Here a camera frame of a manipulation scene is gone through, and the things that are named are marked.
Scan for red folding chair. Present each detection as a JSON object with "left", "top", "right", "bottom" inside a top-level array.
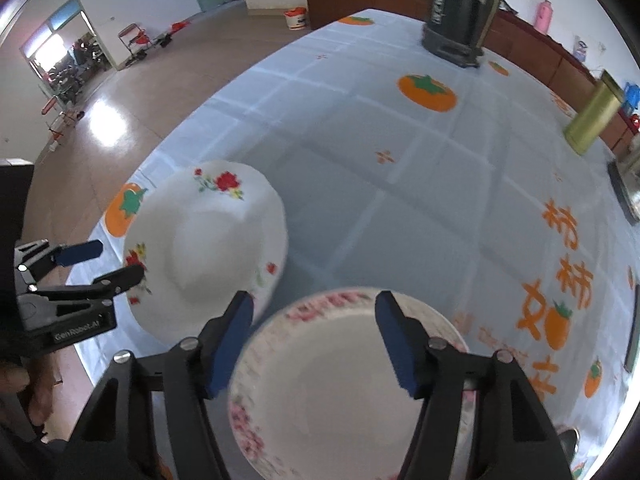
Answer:
[{"left": 118, "top": 23, "right": 153, "bottom": 67}]

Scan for dark large thermos flask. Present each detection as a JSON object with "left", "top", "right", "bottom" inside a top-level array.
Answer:
[{"left": 422, "top": 0, "right": 501, "bottom": 68}]

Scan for white plate red flowers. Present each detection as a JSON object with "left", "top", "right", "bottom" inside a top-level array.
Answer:
[{"left": 124, "top": 160, "right": 288, "bottom": 344}]

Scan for stainless steel electric kettle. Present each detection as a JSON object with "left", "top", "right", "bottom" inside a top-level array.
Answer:
[{"left": 608, "top": 136, "right": 640, "bottom": 224}]

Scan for white plate pink rim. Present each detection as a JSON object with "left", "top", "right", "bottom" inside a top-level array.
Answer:
[{"left": 228, "top": 286, "right": 476, "bottom": 480}]

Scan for green gold tumbler bottle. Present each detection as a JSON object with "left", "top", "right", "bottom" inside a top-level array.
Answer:
[{"left": 563, "top": 70, "right": 625, "bottom": 155}]

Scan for persimmon print tablecloth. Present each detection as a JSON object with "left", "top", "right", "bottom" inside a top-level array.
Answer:
[{"left": 65, "top": 8, "right": 640, "bottom": 480}]

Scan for black smartphone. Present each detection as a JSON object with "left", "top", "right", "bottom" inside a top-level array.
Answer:
[{"left": 624, "top": 285, "right": 640, "bottom": 374}]

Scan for blue thermos jug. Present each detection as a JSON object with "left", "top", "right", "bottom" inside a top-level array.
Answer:
[{"left": 624, "top": 82, "right": 640, "bottom": 115}]

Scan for dark wooden sideboard cabinet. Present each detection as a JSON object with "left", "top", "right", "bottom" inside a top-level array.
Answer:
[{"left": 299, "top": 0, "right": 640, "bottom": 156}]

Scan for white red plastic bucket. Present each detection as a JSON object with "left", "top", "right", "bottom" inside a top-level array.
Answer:
[{"left": 284, "top": 6, "right": 307, "bottom": 30}]

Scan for pink thermos bottle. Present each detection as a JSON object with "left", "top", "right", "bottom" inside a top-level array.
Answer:
[{"left": 534, "top": 0, "right": 553, "bottom": 35}]

